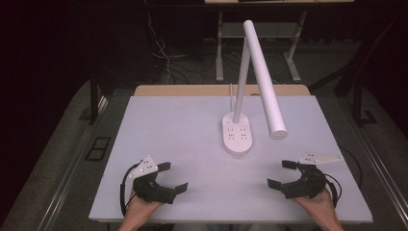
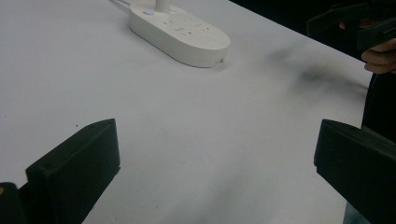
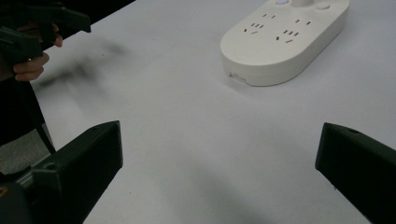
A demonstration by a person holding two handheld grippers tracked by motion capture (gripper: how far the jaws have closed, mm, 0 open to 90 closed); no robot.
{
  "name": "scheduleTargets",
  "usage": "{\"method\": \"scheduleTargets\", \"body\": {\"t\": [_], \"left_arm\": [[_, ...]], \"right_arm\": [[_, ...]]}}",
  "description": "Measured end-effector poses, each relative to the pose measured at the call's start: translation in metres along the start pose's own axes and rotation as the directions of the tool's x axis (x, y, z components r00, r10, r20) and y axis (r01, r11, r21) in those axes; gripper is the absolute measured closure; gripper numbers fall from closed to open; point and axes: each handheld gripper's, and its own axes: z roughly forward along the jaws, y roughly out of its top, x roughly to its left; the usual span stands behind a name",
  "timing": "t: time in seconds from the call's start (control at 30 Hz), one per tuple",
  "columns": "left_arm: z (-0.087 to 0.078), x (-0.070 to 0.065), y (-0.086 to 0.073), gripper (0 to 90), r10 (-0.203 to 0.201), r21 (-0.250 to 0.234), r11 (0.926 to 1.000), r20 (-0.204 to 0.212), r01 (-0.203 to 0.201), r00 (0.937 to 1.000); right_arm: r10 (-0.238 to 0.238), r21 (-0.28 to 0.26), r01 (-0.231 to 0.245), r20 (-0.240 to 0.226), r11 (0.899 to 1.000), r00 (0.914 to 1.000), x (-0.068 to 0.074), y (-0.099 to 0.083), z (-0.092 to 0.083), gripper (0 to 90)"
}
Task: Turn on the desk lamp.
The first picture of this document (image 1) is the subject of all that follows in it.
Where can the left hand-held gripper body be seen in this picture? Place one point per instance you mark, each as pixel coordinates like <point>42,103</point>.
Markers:
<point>150,189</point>

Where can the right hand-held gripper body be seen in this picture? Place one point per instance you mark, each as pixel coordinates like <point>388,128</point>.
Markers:
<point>309,186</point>

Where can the person's left hand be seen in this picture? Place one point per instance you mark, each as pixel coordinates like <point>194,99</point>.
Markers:
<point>139,210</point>

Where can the person's right hand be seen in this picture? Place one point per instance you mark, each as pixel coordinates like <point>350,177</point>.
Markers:
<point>320,208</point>

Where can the white desk lamp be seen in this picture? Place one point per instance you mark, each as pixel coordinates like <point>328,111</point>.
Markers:
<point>263,77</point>

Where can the black metal stand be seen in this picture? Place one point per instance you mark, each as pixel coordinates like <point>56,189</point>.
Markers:
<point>359,102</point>
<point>93,99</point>

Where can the black floor frame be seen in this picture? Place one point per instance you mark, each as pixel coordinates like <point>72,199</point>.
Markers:
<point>97,148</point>

